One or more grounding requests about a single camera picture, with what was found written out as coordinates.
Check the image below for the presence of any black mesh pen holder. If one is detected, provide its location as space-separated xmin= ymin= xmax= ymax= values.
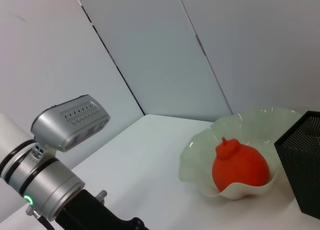
xmin=274 ymin=110 xmax=320 ymax=220

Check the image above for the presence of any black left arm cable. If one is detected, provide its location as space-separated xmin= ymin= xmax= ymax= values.
xmin=24 ymin=204 xmax=55 ymax=230

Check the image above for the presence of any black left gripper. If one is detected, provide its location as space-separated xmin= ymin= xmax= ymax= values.
xmin=56 ymin=189 xmax=151 ymax=230

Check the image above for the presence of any green glass fruit plate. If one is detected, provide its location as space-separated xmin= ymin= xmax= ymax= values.
xmin=178 ymin=105 xmax=307 ymax=205

